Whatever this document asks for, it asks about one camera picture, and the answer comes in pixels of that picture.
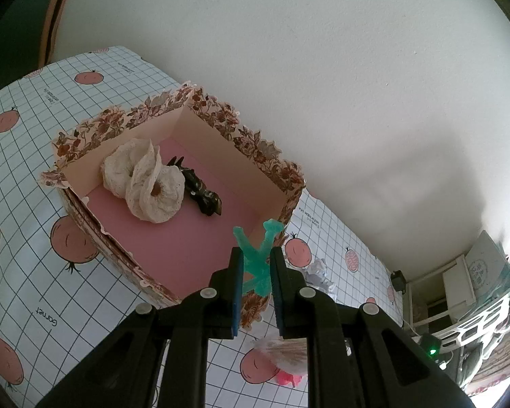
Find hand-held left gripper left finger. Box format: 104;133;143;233
36;248;244;408

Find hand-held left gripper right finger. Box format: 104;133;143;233
270;247;477;408

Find green plastic toy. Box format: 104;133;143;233
233;219;286;297

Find pink plastic toy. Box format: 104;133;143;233
276;370;304;388

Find floral pink cardboard box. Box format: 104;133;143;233
40;81;307;332

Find black toy figure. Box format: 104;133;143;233
167;156;222;217

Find cream lace ribbon rolls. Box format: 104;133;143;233
101;138;185;224

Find checked cloth covered desktop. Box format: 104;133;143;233
0;45;409;408

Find crumpled grey paper ball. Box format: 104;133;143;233
304;258;336;296

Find black power adapter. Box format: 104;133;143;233
390;270;409;293

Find white shelf unit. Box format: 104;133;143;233
408;255;477;324

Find stack of papers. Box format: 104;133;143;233
467;229;510;298

